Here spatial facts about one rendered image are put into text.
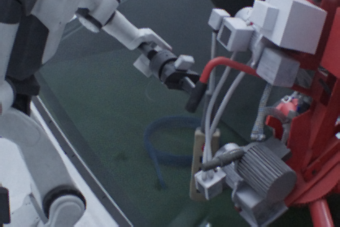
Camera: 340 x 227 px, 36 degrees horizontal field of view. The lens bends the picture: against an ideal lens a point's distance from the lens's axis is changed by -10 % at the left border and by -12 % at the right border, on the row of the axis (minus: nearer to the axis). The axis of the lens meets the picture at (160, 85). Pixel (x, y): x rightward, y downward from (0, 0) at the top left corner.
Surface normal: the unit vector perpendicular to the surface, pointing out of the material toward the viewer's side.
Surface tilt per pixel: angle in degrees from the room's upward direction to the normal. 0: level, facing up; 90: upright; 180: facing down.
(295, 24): 90
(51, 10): 89
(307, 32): 90
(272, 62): 73
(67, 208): 90
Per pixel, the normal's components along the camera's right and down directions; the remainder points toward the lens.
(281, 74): 0.45, 0.42
